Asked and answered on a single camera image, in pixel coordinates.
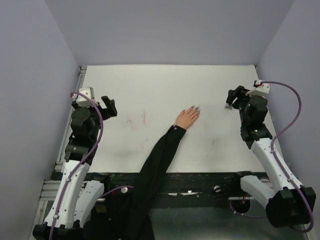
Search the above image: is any glitter nail polish bottle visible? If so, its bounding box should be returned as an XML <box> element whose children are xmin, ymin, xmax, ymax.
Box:
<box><xmin>225</xmin><ymin>104</ymin><xmax>233</xmax><ymax>110</ymax></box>

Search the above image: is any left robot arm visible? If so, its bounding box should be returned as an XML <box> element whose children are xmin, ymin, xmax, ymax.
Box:
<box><xmin>32</xmin><ymin>92</ymin><xmax>118</xmax><ymax>240</ymax></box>

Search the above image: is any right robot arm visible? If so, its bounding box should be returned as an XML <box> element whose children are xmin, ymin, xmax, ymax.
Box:
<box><xmin>226</xmin><ymin>83</ymin><xmax>316</xmax><ymax>231</ymax></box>

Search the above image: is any black sleeve forearm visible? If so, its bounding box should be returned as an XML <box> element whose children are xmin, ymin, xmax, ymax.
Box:
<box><xmin>83</xmin><ymin>125</ymin><xmax>186</xmax><ymax>240</ymax></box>

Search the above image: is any mannequin hand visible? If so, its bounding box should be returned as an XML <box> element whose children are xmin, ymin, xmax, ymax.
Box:
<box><xmin>175</xmin><ymin>106</ymin><xmax>200</xmax><ymax>130</ymax></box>

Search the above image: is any metal sheet panel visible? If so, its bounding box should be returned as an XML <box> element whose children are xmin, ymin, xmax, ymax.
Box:
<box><xmin>149</xmin><ymin>207</ymin><xmax>308</xmax><ymax>240</ymax></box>

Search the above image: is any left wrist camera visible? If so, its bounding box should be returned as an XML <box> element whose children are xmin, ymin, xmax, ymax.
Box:
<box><xmin>75</xmin><ymin>87</ymin><xmax>97</xmax><ymax>108</ymax></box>

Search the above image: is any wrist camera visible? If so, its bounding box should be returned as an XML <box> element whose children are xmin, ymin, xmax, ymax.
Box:
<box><xmin>245</xmin><ymin>79</ymin><xmax>270</xmax><ymax>98</ymax></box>
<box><xmin>75</xmin><ymin>87</ymin><xmax>97</xmax><ymax>108</ymax></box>

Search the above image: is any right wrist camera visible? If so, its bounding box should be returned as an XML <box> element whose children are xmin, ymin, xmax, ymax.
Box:
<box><xmin>245</xmin><ymin>79</ymin><xmax>270</xmax><ymax>98</ymax></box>

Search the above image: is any aluminium rail frame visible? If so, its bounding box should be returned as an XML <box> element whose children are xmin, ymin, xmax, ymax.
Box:
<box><xmin>37</xmin><ymin>65</ymin><xmax>307</xmax><ymax>226</ymax></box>

